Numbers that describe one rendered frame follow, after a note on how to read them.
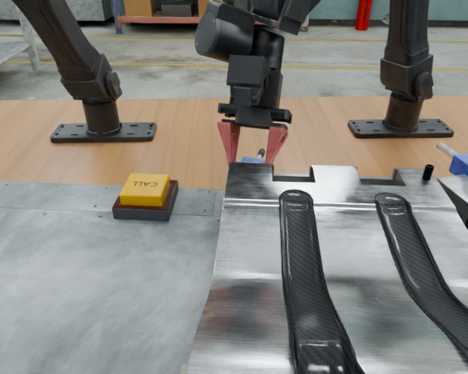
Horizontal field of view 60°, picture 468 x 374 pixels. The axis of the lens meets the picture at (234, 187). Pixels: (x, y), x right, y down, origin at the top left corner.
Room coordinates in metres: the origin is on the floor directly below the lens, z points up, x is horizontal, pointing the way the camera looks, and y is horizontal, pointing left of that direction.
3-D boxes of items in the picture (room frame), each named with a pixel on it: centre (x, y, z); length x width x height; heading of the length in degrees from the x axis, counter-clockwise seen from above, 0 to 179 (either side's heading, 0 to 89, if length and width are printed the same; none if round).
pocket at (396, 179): (0.43, -0.18, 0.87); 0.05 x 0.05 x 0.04; 86
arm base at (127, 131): (0.74, 0.26, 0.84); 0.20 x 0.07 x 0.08; 92
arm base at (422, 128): (0.76, -0.34, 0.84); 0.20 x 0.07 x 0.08; 92
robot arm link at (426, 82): (0.75, -0.33, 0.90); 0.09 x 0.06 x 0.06; 28
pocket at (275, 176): (0.44, -0.07, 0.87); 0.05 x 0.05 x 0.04; 86
